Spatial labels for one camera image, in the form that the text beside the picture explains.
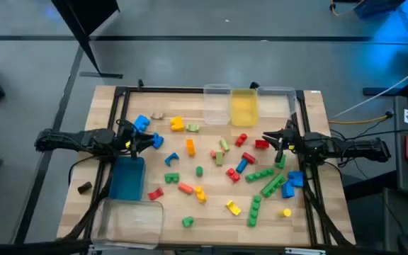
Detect blue arch block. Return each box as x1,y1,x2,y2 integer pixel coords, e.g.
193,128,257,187
164,152,180,167

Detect black cylinder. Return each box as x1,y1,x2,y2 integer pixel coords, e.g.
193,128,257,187
76,181,94,196

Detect orange rounded bar block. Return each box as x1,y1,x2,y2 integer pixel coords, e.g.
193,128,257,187
177,182,195,196

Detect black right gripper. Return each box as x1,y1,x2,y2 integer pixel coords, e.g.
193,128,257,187
262,119,308,164

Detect yellow cable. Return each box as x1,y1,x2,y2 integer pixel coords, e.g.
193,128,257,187
329,0,366,17
327,111,395,125

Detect black cable bundle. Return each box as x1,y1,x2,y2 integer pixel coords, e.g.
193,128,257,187
57,166,116,245
301,176,356,247

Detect small clear plastic bin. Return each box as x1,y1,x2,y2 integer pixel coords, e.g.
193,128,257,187
256,86,298,120
203,83,233,126

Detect blue plastic bin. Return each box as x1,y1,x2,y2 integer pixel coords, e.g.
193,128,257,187
108,156,147,202

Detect black stand foot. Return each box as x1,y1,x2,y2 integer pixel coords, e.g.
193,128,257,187
362,70,408,98

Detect black side cart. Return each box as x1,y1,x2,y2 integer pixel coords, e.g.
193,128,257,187
380,94,408,255

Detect blue rounded bar block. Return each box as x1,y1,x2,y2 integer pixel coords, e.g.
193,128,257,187
235,158,249,174

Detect blue square stud block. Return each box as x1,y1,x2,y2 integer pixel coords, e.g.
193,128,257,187
133,113,152,133

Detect large clear plastic bin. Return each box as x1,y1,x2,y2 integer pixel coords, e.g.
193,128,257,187
89,197,165,251

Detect red arch block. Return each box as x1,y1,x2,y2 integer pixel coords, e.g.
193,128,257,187
147,187,165,201

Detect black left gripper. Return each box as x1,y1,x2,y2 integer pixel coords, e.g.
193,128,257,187
113,120,156,160

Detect long green stud block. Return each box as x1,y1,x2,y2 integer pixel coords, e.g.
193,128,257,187
261,172,288,198
246,194,263,228
244,167,276,184

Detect yellow stud block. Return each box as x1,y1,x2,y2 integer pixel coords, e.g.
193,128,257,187
169,115,186,132
193,186,208,204

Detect yellow arch block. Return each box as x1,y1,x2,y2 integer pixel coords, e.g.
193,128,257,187
225,200,242,217

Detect white cable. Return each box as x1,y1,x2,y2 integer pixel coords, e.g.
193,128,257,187
327,58,408,121

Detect yellow translucent plastic bin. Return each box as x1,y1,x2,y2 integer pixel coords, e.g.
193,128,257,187
229,88,260,128

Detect long blue stud block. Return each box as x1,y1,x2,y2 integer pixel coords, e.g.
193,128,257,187
280,170,305,199

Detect black partition panel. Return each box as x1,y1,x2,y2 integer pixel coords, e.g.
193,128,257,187
50,0,124,80

